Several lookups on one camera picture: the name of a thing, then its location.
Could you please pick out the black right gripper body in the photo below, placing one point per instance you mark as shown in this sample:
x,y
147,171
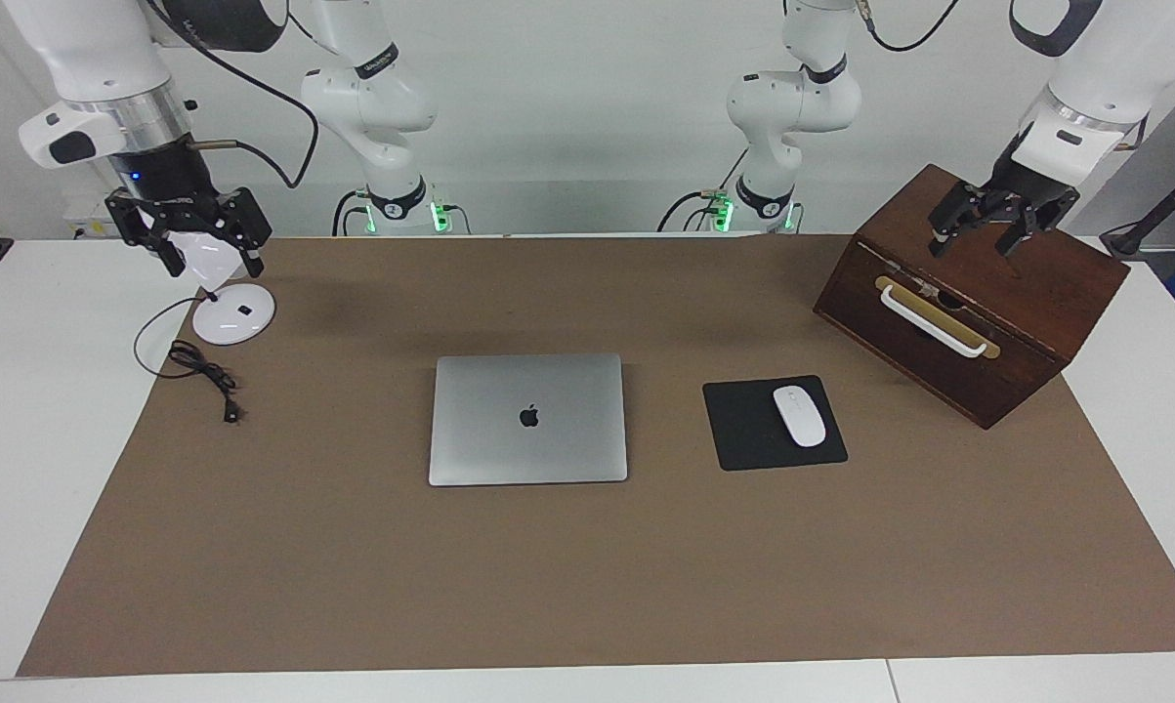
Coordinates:
x,y
172,181

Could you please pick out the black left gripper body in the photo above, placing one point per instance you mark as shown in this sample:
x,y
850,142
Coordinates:
x,y
1031,186

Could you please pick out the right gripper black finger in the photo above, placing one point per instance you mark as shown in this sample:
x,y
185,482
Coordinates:
x,y
248,220
133,220

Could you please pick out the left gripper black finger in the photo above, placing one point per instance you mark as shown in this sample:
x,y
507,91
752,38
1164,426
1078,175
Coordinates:
x,y
956,210
1031,220

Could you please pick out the silver laptop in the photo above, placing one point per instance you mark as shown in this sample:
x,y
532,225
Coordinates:
x,y
528,420

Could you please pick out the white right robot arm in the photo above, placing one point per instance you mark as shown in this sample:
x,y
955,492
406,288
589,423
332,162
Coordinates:
x,y
89,39

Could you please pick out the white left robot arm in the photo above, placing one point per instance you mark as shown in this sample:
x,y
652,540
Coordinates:
x,y
792,107

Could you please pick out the dark wooden box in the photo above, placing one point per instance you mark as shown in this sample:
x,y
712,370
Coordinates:
x,y
1017,283

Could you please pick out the white desk lamp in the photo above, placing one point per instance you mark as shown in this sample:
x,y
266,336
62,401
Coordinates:
x,y
230,317

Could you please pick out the black tripod leg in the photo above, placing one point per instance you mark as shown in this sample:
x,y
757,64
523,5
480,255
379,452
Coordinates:
x,y
1158,210

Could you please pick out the white computer mouse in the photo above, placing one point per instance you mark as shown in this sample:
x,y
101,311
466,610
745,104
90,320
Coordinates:
x,y
800,416

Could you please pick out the black mouse pad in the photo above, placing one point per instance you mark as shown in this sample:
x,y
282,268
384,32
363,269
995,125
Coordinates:
x,y
743,430

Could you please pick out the brown table mat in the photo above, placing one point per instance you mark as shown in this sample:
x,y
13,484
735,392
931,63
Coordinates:
x,y
587,566

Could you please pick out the white wall power strip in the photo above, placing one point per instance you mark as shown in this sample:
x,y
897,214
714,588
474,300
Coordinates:
x,y
84,220

